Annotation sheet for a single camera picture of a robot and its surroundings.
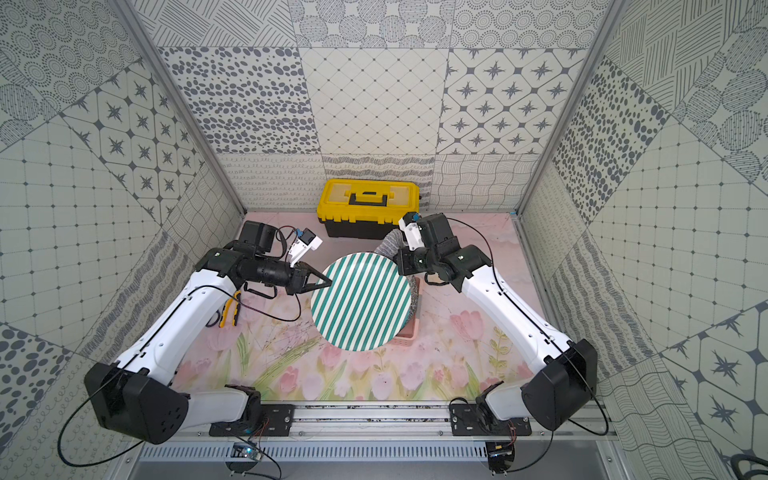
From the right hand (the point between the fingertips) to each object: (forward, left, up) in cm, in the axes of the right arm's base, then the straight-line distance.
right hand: (397, 262), depth 77 cm
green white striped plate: (-11, +7, -4) cm, 14 cm away
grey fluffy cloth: (+3, +1, +5) cm, 6 cm away
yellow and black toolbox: (+26, +11, -5) cm, 29 cm away
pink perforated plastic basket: (-13, -3, -17) cm, 21 cm away
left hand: (-6, +17, +2) cm, 18 cm away
